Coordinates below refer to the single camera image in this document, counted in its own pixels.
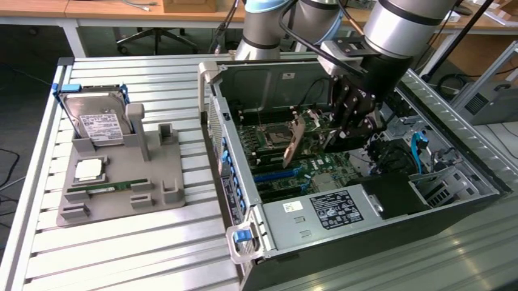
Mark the CPU socket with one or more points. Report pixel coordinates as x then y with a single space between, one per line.
275 135

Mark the silver CPU chip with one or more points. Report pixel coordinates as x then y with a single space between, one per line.
88 169

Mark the grey power supply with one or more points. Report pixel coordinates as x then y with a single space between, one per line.
307 218

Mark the silver disk bay cage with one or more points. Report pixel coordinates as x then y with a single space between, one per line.
398 128

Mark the black RAM stick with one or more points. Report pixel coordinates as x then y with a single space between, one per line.
267 159

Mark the black tripod pole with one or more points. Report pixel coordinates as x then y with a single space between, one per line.
464 28

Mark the wooden desk with white legs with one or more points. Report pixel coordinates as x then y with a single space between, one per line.
40 12
481 24

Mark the black monitor base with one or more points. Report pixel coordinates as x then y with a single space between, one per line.
463 9

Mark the blue expansion slot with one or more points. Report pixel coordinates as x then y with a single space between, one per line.
275 175

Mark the grey parts rack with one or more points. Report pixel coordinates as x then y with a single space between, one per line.
121 169

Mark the green RAM stick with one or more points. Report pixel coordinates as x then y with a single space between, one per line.
104 188

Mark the graphics card with metal bracket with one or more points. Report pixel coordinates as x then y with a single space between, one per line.
292 142

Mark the green motherboard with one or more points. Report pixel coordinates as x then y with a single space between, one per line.
331 169

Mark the metal socket cover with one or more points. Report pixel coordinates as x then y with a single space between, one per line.
311 113

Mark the hard disk in blue caddy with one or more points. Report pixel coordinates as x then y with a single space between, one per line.
100 121

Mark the silver chipset heatsink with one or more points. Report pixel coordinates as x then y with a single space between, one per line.
323 183

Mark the grey machine housing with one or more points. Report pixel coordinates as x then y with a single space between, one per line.
499 106

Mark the white box device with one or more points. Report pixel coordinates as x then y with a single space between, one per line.
452 18

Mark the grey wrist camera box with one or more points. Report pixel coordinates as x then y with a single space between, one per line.
347 48

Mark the black office chair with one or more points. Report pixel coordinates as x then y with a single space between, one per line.
155 36

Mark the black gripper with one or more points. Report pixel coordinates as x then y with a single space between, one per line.
380 78

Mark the open black PC case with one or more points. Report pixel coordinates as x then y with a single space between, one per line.
363 251

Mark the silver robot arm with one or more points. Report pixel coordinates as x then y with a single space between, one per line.
404 24

